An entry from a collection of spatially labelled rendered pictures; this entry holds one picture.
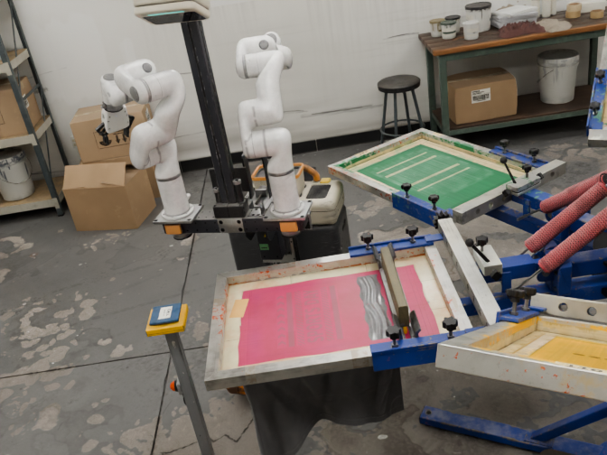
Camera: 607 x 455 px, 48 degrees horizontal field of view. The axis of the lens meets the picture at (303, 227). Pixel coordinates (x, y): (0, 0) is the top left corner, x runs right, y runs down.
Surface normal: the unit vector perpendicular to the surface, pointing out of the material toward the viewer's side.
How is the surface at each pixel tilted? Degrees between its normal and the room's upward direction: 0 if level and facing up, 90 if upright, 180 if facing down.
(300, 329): 0
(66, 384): 0
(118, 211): 90
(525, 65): 90
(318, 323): 0
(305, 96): 90
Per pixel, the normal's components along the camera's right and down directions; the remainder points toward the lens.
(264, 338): -0.15, -0.87
